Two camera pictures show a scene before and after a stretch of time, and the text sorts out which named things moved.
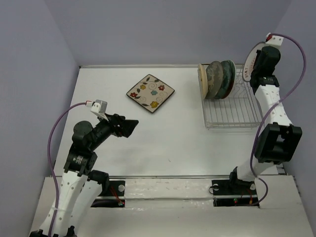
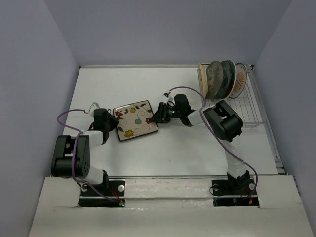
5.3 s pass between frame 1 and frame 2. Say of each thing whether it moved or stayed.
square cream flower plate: moved
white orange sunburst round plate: moved
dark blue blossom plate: stayed
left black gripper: stayed
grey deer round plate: stayed
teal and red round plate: stayed
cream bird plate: stayed
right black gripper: moved
